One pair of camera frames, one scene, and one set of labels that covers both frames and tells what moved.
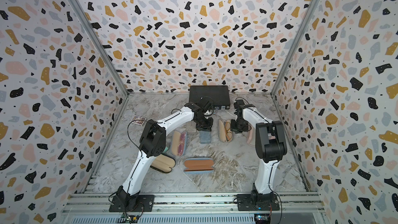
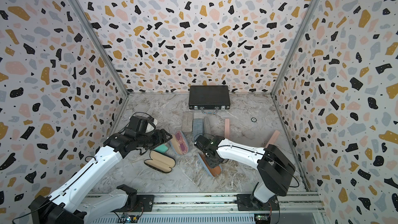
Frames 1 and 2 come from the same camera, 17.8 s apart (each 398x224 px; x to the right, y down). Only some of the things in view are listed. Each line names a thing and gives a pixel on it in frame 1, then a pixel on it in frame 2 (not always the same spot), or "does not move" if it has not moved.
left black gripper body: x=205 y=124 to x=151 y=140
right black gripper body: x=238 y=126 to x=210 y=163
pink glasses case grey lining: x=251 y=140 to x=227 y=128
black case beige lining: x=163 y=163 does not move
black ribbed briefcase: x=218 y=96 does not move
